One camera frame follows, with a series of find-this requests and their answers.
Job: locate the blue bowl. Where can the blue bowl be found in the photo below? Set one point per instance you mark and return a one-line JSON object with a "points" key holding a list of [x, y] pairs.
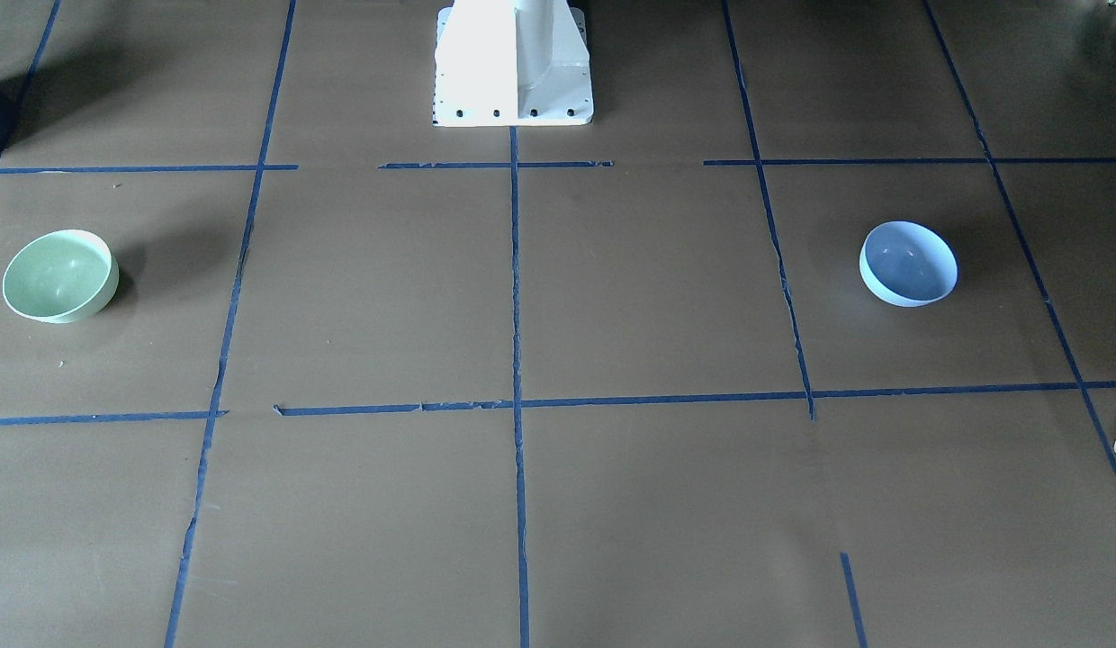
{"points": [[907, 265]]}

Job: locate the green bowl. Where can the green bowl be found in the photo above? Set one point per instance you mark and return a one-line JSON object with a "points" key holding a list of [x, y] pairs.
{"points": [[62, 277]]}

